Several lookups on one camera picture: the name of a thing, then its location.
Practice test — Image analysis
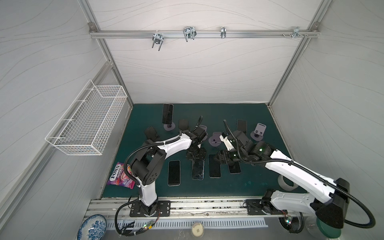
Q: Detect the purple edged black phone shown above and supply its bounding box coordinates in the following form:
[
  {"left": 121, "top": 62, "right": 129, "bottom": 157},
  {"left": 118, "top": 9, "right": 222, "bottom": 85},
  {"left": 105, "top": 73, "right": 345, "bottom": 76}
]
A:
[{"left": 228, "top": 162, "right": 242, "bottom": 175}]

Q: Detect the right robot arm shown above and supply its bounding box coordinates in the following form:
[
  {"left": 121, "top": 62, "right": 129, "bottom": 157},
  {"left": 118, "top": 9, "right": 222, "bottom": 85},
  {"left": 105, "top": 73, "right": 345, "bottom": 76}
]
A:
[{"left": 215, "top": 131, "right": 349, "bottom": 229}]

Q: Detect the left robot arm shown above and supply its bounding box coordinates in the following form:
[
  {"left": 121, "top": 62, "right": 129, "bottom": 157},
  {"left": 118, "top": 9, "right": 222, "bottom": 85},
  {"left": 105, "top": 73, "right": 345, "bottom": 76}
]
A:
[{"left": 124, "top": 127, "right": 207, "bottom": 216}]

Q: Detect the grey round phone stand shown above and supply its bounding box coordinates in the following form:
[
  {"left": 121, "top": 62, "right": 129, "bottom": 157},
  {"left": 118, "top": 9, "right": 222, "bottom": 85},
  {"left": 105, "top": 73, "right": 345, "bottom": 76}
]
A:
[{"left": 250, "top": 123, "right": 267, "bottom": 142}]

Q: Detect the white tape roll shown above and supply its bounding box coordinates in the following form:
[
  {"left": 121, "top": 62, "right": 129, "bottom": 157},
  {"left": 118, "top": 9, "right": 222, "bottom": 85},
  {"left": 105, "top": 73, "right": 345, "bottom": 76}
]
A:
[{"left": 278, "top": 175, "right": 299, "bottom": 192}]

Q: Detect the small round beige container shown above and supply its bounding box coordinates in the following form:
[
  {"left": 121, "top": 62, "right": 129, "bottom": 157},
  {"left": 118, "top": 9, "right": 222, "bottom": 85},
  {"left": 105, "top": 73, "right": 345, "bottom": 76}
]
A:
[{"left": 191, "top": 222, "right": 205, "bottom": 238}]

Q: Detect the purple snack packet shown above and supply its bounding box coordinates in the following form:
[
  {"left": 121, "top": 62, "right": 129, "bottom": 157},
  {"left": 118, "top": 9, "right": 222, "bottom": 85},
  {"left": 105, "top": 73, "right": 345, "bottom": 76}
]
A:
[{"left": 107, "top": 162, "right": 136, "bottom": 189}]

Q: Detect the green lid clear jar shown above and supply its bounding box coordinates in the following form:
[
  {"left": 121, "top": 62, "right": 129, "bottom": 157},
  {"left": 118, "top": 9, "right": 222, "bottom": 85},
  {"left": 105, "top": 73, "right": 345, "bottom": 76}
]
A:
[{"left": 305, "top": 216, "right": 342, "bottom": 240}]

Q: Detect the aluminium top crossbar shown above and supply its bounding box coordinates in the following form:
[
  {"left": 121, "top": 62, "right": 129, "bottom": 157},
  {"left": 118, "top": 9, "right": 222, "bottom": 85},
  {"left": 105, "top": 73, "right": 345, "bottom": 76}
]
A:
[{"left": 90, "top": 29, "right": 321, "bottom": 39}]

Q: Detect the metal u-bolt clamp middle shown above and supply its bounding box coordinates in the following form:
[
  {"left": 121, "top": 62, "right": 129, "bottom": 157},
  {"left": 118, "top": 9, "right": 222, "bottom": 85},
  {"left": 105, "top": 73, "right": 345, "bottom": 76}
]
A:
[{"left": 183, "top": 26, "right": 197, "bottom": 42}]

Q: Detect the metal u-bolt clamp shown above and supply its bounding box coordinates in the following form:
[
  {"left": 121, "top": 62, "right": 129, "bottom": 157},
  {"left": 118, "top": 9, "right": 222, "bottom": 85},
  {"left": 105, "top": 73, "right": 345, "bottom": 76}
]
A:
[
  {"left": 183, "top": 26, "right": 197, "bottom": 42},
  {"left": 152, "top": 33, "right": 164, "bottom": 51}
]

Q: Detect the metal u-bolt clamp left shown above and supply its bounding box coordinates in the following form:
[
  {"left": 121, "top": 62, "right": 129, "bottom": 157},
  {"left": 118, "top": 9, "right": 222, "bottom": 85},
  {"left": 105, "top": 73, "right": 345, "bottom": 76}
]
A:
[{"left": 152, "top": 33, "right": 164, "bottom": 51}]

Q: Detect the metal clamp small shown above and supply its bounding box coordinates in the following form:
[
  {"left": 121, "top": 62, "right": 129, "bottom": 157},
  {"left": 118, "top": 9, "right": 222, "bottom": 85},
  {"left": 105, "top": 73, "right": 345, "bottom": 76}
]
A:
[{"left": 221, "top": 27, "right": 227, "bottom": 39}]

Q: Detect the blue white ceramic plate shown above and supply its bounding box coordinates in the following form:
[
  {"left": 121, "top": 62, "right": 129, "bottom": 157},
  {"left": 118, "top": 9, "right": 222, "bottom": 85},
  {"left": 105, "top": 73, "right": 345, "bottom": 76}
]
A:
[{"left": 77, "top": 214, "right": 107, "bottom": 240}]

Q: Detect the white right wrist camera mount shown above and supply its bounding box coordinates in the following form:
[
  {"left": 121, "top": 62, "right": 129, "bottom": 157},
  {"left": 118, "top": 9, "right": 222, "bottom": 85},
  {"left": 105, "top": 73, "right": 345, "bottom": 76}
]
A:
[{"left": 220, "top": 133, "right": 234, "bottom": 151}]

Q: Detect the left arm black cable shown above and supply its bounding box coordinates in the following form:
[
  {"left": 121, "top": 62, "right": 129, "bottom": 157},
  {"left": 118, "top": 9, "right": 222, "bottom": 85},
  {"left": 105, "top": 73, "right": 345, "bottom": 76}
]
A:
[{"left": 114, "top": 115, "right": 204, "bottom": 236}]

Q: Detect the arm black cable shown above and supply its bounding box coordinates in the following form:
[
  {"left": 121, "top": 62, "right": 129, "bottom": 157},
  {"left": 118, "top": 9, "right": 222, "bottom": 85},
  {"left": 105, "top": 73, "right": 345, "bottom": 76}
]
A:
[
  {"left": 222, "top": 119, "right": 376, "bottom": 234},
  {"left": 114, "top": 115, "right": 204, "bottom": 236}
]

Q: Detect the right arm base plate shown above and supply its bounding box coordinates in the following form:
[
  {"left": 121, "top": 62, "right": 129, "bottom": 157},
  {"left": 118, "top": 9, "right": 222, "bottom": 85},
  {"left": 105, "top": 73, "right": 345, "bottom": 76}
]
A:
[{"left": 245, "top": 199, "right": 283, "bottom": 216}]

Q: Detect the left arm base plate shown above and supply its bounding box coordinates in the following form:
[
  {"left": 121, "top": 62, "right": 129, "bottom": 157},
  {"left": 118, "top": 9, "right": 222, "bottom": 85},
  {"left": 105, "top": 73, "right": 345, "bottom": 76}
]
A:
[{"left": 130, "top": 201, "right": 171, "bottom": 217}]

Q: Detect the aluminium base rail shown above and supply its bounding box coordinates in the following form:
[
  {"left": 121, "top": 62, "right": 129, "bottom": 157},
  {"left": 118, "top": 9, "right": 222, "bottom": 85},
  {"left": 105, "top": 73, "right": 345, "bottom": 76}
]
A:
[{"left": 84, "top": 193, "right": 315, "bottom": 220}]

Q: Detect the white vented cable duct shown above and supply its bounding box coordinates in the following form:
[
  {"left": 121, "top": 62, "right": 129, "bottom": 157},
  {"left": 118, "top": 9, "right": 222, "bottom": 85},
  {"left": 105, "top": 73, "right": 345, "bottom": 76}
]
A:
[{"left": 107, "top": 217, "right": 269, "bottom": 231}]

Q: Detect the white wire basket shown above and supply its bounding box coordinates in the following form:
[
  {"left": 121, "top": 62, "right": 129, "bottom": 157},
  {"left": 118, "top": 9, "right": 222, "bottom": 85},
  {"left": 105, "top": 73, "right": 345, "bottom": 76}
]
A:
[{"left": 45, "top": 80, "right": 127, "bottom": 156}]

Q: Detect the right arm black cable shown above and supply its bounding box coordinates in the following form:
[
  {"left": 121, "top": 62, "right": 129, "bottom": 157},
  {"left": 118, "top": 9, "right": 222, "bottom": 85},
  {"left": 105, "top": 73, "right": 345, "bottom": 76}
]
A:
[{"left": 222, "top": 119, "right": 376, "bottom": 234}]

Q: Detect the metal bracket right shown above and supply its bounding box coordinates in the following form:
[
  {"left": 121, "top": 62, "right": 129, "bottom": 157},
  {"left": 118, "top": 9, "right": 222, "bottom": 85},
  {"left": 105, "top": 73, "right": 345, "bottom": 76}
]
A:
[{"left": 282, "top": 27, "right": 309, "bottom": 39}]

